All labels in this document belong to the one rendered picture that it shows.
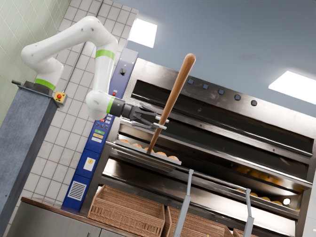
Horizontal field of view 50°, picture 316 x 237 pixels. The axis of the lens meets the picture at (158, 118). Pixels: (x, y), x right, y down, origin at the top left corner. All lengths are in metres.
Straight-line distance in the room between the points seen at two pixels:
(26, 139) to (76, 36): 0.64
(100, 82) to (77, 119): 1.33
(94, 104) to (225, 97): 1.88
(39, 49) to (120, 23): 1.60
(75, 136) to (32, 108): 1.13
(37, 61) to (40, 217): 1.10
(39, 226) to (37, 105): 0.92
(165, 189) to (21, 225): 1.21
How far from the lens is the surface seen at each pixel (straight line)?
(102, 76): 1.89
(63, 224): 2.54
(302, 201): 3.42
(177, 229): 2.47
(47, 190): 3.13
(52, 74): 2.16
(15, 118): 2.08
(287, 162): 3.42
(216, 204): 3.14
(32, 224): 2.59
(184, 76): 1.05
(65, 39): 1.97
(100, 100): 1.68
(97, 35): 1.92
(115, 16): 3.56
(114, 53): 1.98
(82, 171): 3.05
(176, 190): 3.07
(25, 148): 2.03
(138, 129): 2.97
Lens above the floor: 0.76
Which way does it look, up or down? 15 degrees up
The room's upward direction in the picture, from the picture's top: 19 degrees clockwise
